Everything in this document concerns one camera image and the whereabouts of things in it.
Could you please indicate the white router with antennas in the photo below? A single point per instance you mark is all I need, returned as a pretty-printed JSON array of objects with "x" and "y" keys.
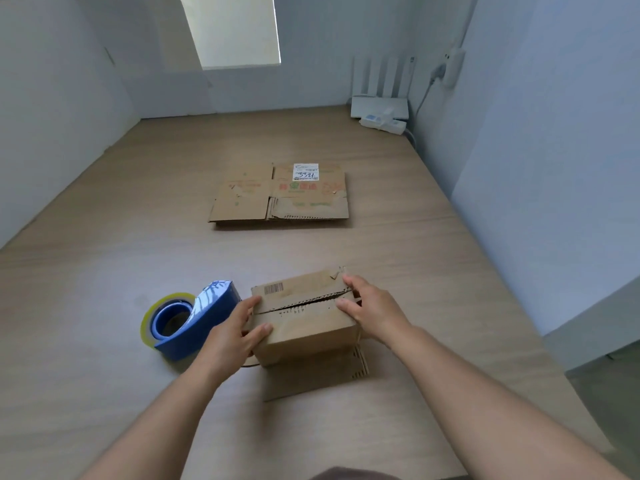
[{"x": 377, "y": 107}]

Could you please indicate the person's right forearm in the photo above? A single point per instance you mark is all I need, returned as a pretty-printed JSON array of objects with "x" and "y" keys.
[{"x": 500, "y": 409}]

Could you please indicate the person's left hand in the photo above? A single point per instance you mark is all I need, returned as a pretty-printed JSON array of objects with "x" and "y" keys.
[{"x": 225, "y": 344}]

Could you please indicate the white power strip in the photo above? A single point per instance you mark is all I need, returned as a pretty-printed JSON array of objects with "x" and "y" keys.
[{"x": 395, "y": 127}]

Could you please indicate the person's right hand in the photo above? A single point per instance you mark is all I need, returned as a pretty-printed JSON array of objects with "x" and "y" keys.
[{"x": 380, "y": 314}]

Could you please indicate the person's left forearm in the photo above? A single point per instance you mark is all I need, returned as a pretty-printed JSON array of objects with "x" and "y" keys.
[{"x": 150, "y": 429}]

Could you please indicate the clear yellowish tape roll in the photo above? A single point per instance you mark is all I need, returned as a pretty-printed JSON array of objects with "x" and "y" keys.
[{"x": 146, "y": 324}]

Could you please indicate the barcode-printed cardboard box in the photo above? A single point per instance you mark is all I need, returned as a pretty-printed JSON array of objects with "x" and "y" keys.
[{"x": 310, "y": 329}]

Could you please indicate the blue tape dispenser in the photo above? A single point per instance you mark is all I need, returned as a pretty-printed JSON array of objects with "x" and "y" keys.
[{"x": 220, "y": 309}]

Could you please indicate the bright window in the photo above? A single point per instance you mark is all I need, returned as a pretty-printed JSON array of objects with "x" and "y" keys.
[{"x": 235, "y": 29}]

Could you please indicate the large torn cardboard box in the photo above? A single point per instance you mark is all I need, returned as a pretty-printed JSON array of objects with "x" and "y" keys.
[{"x": 240, "y": 204}]

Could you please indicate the white foam partition board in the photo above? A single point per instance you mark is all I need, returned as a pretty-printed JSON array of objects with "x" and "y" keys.
[{"x": 55, "y": 119}]

